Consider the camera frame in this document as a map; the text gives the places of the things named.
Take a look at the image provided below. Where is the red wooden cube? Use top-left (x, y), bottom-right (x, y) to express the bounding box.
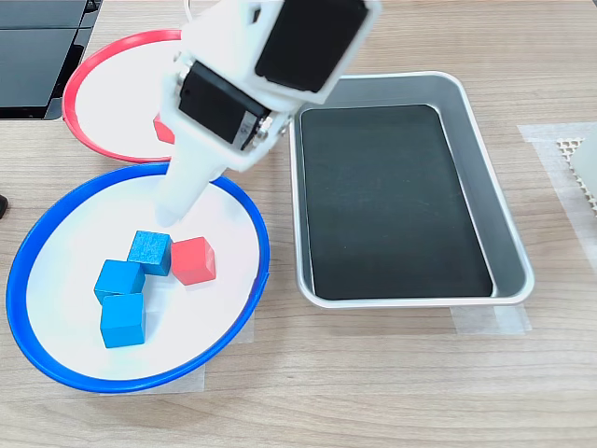
top-left (152, 111), bottom-right (177, 145)
top-left (170, 236), bottom-right (218, 287)

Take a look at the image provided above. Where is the blue wooden cube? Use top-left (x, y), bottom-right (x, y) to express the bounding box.
top-left (100, 292), bottom-right (146, 349)
top-left (128, 230), bottom-right (173, 277)
top-left (93, 259), bottom-right (146, 304)

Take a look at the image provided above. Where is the red-rimmed white plate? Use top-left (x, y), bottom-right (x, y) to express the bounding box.
top-left (62, 29), bottom-right (187, 165)

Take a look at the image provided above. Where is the blue-rimmed white plate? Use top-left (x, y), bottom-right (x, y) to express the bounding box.
top-left (5, 161), bottom-right (271, 395)

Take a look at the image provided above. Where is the clear tape piece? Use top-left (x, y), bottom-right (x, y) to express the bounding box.
top-left (228, 319), bottom-right (257, 346)
top-left (451, 305), bottom-right (534, 335)
top-left (95, 361), bottom-right (207, 397)

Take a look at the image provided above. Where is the black electronic device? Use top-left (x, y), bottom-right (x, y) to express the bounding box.
top-left (0, 0), bottom-right (104, 121)

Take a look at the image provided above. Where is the black tray mat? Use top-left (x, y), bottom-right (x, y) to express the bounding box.
top-left (299, 104), bottom-right (495, 301)

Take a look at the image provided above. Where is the steel tray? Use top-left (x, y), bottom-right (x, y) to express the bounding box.
top-left (287, 70), bottom-right (536, 310)

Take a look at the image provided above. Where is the pale perforated base plate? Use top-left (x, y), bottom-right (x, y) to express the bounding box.
top-left (554, 136), bottom-right (597, 221)

